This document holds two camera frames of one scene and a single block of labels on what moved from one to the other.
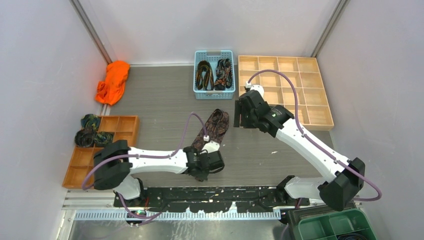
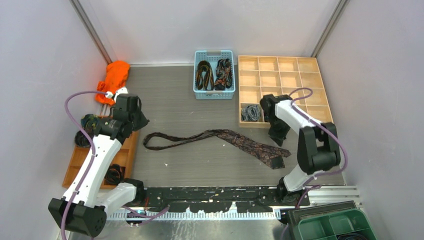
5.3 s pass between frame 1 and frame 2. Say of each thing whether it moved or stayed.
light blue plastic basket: stayed
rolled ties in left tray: stayed
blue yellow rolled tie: stayed
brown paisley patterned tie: moved
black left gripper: moved
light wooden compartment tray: stayed
